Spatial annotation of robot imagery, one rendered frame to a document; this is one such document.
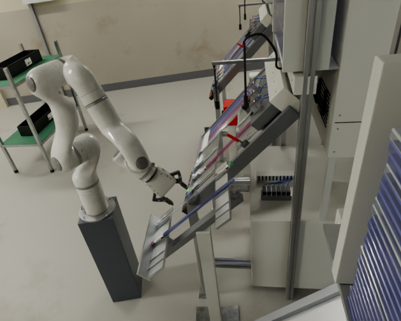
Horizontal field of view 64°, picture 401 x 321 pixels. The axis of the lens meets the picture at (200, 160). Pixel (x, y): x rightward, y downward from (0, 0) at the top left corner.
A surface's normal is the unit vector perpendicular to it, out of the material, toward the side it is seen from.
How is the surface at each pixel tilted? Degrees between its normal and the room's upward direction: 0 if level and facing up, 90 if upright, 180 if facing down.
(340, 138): 90
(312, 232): 90
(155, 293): 0
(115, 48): 90
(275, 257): 90
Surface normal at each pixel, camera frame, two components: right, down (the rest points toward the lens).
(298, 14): -0.12, 0.57
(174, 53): 0.12, 0.55
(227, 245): -0.11, -0.82
